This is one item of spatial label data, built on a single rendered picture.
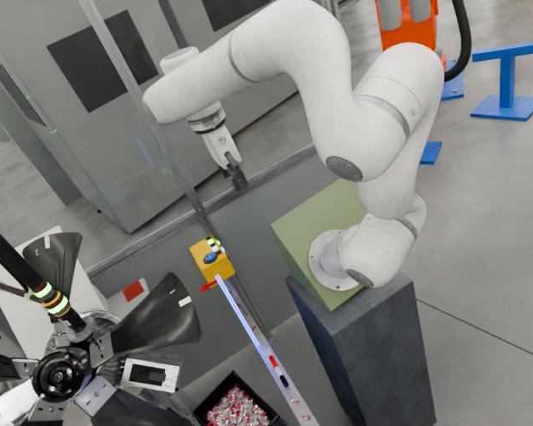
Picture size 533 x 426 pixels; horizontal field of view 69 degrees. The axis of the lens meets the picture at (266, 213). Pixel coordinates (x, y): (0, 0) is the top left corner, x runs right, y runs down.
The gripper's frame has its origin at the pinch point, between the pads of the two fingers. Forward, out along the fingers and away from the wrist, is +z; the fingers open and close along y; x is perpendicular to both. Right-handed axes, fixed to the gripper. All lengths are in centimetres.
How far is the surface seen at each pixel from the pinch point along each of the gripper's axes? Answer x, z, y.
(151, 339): 37.9, 25.2, -6.2
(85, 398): 59, 30, -7
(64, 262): 47.0, 3.5, 11.8
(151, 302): 34.5, 23.1, 4.3
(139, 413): 51, 41, -11
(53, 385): 62, 22, -6
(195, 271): 24, 72, 71
